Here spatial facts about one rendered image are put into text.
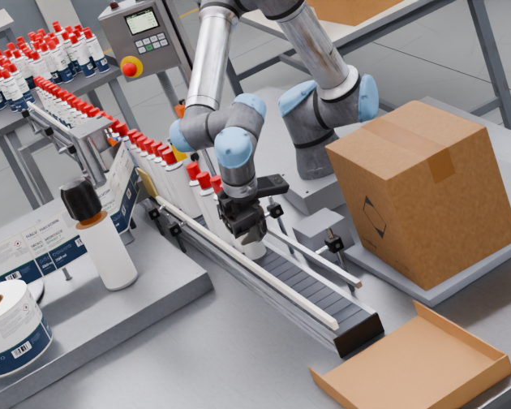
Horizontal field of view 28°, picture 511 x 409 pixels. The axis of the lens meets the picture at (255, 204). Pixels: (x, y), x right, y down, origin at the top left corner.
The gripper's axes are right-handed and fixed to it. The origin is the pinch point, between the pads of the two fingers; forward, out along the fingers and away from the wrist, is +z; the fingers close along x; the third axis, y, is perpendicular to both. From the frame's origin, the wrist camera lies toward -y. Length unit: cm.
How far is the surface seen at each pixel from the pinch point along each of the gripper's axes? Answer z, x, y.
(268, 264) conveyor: 7.9, 2.9, -0.1
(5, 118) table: 134, -216, 15
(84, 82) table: 131, -211, -24
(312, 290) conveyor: -2.6, 21.2, -0.9
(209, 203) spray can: 4.9, -19.1, 2.6
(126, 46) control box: -11, -65, -2
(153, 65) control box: -6, -59, -6
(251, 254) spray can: 8.4, -2.2, 1.5
